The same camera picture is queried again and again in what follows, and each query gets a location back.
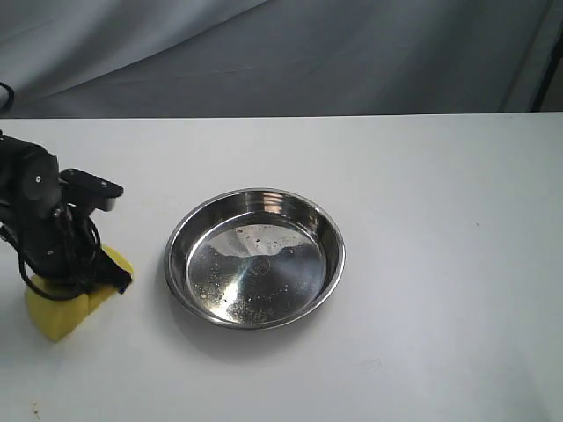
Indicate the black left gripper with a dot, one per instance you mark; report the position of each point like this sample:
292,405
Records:
62,253

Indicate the yellow sponge block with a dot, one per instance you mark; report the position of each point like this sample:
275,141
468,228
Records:
55,320

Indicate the round stainless steel dish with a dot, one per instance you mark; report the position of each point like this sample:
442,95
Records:
254,259

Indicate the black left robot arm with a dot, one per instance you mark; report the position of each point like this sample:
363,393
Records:
30,182

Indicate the grey backdrop cloth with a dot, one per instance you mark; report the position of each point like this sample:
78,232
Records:
164,59

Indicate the black stand pole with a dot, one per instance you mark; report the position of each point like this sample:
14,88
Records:
548,97

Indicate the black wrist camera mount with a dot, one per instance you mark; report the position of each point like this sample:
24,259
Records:
89,192

